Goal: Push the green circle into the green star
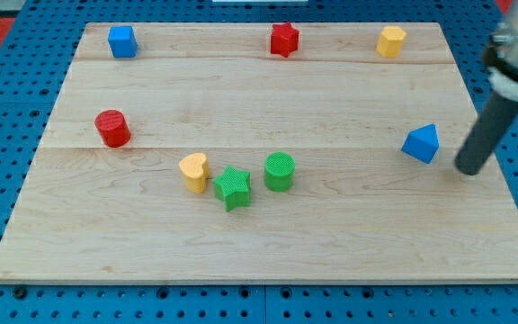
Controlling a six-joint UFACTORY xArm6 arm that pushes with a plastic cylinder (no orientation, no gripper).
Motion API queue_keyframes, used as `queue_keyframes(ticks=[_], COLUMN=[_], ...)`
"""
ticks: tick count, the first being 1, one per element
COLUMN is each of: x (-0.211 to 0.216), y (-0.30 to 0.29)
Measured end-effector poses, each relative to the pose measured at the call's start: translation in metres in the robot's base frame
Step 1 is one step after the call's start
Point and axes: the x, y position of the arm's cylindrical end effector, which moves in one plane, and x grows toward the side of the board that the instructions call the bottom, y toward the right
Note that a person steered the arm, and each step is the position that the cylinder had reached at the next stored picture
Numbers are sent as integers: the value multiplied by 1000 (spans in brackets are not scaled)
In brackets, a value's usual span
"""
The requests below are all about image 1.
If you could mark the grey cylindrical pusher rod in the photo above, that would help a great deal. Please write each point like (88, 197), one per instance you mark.
(491, 125)

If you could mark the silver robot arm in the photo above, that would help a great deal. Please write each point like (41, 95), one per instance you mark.
(501, 55)

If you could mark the red star block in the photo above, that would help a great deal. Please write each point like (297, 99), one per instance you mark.
(284, 39)

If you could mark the green star block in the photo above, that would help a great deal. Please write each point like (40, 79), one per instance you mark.
(232, 187)

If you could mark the blue triangle block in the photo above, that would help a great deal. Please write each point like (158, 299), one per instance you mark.
(422, 143)

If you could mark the yellow hexagon block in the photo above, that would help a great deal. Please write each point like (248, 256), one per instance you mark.
(391, 41)

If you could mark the green cylinder block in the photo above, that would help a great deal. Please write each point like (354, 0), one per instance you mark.
(279, 170)

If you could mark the yellow heart block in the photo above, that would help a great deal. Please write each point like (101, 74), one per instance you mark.
(195, 172)

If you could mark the wooden board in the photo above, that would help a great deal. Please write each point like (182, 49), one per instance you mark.
(360, 210)

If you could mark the blue cube block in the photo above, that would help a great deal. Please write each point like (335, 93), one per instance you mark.
(122, 42)

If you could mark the red cylinder block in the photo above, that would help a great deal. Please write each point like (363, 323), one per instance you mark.
(113, 128)

